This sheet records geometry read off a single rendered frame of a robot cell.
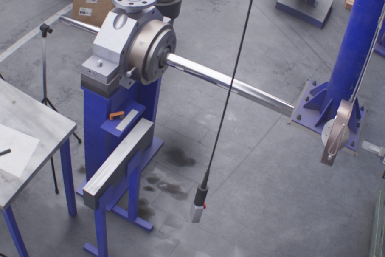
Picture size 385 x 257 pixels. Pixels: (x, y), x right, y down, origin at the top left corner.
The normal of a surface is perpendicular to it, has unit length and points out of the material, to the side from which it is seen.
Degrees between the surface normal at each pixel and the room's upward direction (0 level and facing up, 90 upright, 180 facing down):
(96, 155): 90
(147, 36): 31
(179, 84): 0
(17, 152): 0
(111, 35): 45
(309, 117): 0
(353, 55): 90
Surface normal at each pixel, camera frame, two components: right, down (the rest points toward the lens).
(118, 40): -0.19, -0.14
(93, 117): -0.43, 0.55
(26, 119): 0.16, -0.74
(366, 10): -0.65, 0.42
